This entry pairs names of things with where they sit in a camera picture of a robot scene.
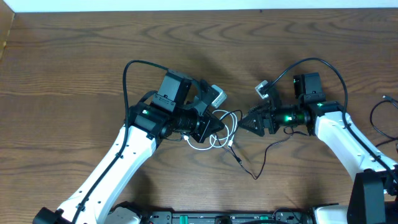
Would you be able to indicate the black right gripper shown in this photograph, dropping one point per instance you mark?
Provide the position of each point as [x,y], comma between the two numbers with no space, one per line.
[265,121]

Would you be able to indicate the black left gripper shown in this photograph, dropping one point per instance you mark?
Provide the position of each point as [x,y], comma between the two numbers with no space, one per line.
[202,127]

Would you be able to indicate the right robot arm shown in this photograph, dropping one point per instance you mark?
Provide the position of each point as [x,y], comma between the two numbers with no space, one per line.
[368,167]

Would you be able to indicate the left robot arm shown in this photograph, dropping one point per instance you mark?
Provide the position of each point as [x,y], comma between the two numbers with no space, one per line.
[179,106]

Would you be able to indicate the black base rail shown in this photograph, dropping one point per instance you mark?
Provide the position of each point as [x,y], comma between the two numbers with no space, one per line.
[129,213]

